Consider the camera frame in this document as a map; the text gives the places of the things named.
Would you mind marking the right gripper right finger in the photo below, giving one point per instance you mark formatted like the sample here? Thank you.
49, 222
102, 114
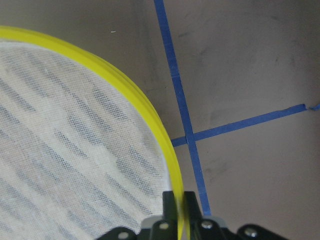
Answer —
191, 207

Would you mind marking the yellow steamer layer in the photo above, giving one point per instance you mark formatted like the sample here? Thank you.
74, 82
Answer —
82, 149

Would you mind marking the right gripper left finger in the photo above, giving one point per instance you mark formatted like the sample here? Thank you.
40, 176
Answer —
169, 207

